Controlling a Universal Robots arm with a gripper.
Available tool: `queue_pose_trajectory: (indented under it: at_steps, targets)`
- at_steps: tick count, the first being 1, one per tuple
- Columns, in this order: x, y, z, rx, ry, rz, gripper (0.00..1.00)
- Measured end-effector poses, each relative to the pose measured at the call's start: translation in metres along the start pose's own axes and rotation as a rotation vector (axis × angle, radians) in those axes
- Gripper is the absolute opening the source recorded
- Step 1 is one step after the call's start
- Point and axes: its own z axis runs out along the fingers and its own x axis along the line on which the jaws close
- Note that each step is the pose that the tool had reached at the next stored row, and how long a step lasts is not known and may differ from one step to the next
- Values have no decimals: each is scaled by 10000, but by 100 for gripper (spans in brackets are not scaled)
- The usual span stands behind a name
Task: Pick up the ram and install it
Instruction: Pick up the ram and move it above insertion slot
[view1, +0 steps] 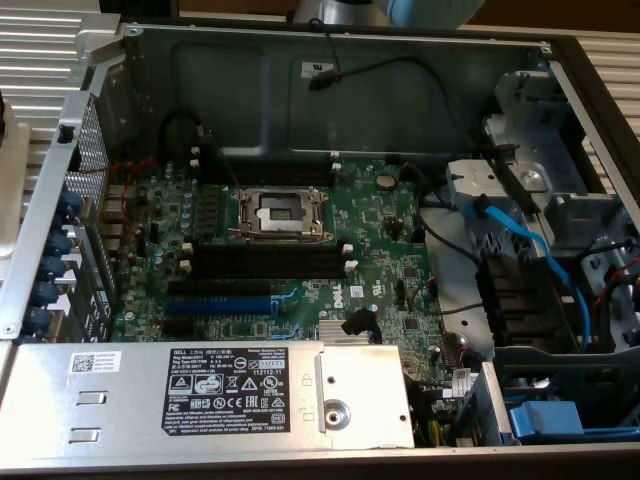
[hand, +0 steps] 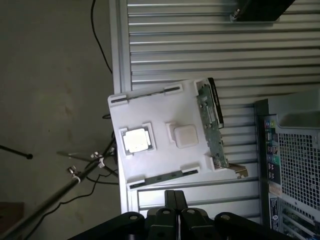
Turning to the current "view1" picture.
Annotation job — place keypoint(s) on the silver disk bracket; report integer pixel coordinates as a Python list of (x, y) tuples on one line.
[(480, 180)]

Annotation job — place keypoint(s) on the white QR code sticker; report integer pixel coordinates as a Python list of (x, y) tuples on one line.
[(95, 362)]

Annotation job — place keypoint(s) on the silver power supply unit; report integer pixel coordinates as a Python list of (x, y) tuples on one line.
[(125, 400)]

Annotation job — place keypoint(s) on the white case sticker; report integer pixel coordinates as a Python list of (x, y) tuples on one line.
[(315, 67)]

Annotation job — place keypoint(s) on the blue plastic slot clip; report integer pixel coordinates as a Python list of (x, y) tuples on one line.
[(70, 205), (61, 244), (38, 320), (52, 268), (46, 293)]

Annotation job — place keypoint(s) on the silver CPU socket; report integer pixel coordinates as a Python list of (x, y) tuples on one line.
[(280, 215)]

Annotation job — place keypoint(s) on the grey metal disk bay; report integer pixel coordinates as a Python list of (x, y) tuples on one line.
[(530, 100)]

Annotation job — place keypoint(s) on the round coin battery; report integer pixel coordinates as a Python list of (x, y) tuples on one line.
[(385, 180)]

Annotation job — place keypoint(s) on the grey metal PC case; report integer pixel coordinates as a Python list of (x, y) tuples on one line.
[(350, 110)]

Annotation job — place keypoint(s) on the green Dell motherboard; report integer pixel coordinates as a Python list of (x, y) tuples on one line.
[(370, 225)]

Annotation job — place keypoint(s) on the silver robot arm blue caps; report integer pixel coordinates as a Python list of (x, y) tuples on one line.
[(320, 10)]

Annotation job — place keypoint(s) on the long black expansion slot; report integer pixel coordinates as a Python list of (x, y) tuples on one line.
[(220, 288)]

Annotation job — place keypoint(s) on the black power supply label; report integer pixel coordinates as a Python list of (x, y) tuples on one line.
[(225, 390)]

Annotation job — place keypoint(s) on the blue plastic latch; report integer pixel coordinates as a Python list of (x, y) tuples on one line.
[(545, 420)]

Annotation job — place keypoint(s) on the silver chipset heatsink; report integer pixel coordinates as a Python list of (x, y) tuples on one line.
[(330, 332)]

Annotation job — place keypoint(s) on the short black expansion slot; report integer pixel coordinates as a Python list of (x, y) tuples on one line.
[(178, 327)]

